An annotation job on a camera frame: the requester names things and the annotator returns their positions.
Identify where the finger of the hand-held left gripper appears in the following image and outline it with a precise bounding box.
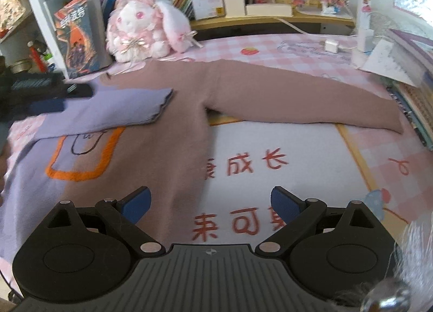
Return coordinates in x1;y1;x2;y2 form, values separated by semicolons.
64;84;94;99
30;99;67;116

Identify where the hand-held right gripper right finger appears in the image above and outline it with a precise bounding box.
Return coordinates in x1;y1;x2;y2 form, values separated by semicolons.
255;186;384;258

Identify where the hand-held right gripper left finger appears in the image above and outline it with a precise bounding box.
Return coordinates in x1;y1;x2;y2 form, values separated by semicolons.
39;186;166;258

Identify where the purple and brown knit sweater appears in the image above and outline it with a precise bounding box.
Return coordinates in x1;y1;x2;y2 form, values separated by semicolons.
0;59;404;262

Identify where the round metal tin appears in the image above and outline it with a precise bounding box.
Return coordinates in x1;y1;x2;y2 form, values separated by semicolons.
10;58;34;73

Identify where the red tassel ornament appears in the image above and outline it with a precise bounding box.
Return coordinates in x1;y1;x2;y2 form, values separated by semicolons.
29;42;46;72

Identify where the pink checked cartoon desk mat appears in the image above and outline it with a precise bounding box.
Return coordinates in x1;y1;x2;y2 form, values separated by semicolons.
0;31;428;282

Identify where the book with dragon cover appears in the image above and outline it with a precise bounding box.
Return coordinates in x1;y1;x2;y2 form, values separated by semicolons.
52;0;112;79

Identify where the pink and white plush bunny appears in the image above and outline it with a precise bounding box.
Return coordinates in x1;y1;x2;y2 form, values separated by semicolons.
106;0;204;62

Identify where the silver metal ball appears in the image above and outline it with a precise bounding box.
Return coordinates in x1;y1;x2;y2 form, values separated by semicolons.
362;280;411;312

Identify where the fluffy grey fur trim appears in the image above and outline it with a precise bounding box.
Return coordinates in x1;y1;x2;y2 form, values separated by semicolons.
333;222;433;312

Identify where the white box with yellow label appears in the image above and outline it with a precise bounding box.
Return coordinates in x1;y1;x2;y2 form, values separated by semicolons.
191;0;225;21

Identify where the pile of textbooks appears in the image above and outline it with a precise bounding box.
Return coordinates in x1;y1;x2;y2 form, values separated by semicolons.
386;28;433;150

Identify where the white pen holder box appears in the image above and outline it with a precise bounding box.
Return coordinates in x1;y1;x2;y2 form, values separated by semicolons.
221;0;246;18

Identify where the white paper sheet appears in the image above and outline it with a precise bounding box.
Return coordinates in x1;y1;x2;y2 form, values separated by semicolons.
360;40;423;86

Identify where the wooden bookshelf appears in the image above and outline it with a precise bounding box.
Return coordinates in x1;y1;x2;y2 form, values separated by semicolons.
18;0;357;78

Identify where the flat white box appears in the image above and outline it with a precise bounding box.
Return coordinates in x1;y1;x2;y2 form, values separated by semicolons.
245;4;293;17

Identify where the white charger cable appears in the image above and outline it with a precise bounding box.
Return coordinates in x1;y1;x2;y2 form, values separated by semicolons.
277;17;360;52

